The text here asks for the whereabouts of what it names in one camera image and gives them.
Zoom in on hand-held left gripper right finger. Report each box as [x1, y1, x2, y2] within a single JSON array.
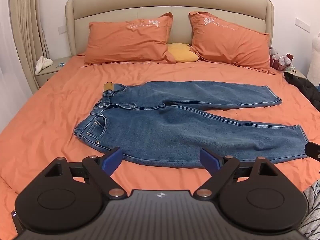
[[193, 147, 281, 199]]

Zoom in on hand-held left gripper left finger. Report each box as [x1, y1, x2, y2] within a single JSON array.
[[42, 147, 127, 199]]

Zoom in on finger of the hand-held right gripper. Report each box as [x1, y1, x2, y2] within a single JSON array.
[[304, 141, 320, 161]]

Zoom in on blue denim pants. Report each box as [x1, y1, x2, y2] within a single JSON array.
[[74, 80, 309, 168]]

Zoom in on person's grey striped clothing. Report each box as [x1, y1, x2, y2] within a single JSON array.
[[298, 180, 320, 240]]

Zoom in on black jacket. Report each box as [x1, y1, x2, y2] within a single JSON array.
[[284, 71, 320, 106]]

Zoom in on beige nightstand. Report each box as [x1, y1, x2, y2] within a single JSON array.
[[34, 56, 73, 88], [287, 66, 308, 80]]

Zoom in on bed with orange sheet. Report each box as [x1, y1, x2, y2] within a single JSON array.
[[0, 54, 320, 240]]

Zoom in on white fabric object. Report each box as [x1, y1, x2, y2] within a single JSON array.
[[307, 32, 320, 86]]

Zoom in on yellow cushion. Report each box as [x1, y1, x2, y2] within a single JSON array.
[[167, 42, 199, 63]]

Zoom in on orange pillow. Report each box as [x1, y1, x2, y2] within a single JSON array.
[[188, 11, 277, 75], [84, 12, 177, 65]]

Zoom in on white crumpled cloth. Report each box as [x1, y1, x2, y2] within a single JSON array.
[[35, 56, 53, 74]]

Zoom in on beige upholstered headboard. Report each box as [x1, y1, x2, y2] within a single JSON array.
[[65, 0, 275, 58]]

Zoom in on beige curtain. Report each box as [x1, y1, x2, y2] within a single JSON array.
[[9, 0, 49, 58]]

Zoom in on white wall switch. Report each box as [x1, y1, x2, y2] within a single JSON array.
[[295, 17, 312, 33]]

